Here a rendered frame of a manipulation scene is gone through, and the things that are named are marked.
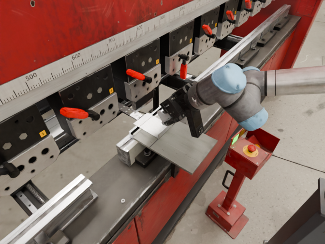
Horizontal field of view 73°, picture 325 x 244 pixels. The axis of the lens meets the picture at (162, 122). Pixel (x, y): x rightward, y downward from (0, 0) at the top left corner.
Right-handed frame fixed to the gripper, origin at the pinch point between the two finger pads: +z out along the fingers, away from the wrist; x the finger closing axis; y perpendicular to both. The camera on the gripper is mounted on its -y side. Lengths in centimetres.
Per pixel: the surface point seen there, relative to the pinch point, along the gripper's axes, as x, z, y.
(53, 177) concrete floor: 22, 144, 8
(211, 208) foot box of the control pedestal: -29, 59, -76
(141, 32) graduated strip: 3.3, -21.6, 25.8
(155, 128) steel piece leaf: 0.5, 6.2, 0.1
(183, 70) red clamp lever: -14.1, -9.4, 11.3
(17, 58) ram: 35, -26, 29
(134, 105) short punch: 5.5, 0.7, 12.0
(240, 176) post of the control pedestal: -34, 21, -55
